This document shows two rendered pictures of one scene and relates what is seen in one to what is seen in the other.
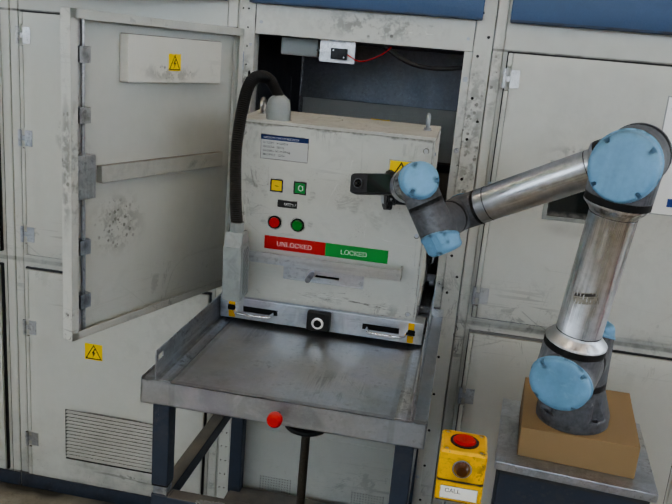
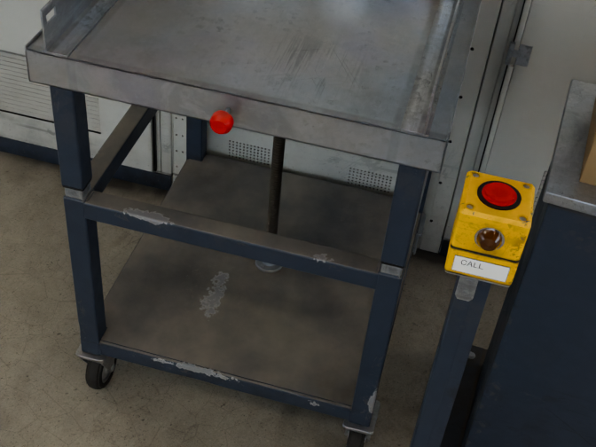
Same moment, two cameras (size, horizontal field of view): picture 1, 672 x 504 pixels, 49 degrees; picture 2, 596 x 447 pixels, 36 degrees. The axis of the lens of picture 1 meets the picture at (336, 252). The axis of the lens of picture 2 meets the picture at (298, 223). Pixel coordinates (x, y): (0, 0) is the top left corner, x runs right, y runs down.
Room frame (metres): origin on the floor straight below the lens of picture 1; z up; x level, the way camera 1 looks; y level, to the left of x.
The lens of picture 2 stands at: (0.36, -0.05, 1.55)
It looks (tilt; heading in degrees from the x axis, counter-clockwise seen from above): 42 degrees down; 1
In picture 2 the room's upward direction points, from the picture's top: 6 degrees clockwise
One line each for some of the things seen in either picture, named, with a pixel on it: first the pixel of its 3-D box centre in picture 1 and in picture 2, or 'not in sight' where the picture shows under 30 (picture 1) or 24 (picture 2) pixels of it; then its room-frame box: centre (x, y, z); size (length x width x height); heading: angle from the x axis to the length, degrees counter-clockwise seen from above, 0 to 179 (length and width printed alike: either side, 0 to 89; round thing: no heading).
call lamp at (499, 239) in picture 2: (461, 471); (489, 242); (1.13, -0.25, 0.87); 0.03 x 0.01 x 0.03; 81
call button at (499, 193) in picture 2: (464, 442); (498, 197); (1.18, -0.25, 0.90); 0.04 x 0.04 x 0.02
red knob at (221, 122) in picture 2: (275, 417); (223, 119); (1.40, 0.09, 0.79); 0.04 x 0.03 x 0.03; 171
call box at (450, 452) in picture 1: (461, 466); (489, 228); (1.18, -0.25, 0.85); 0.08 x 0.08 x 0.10; 81
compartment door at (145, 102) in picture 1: (158, 169); not in sight; (1.89, 0.47, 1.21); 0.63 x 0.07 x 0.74; 153
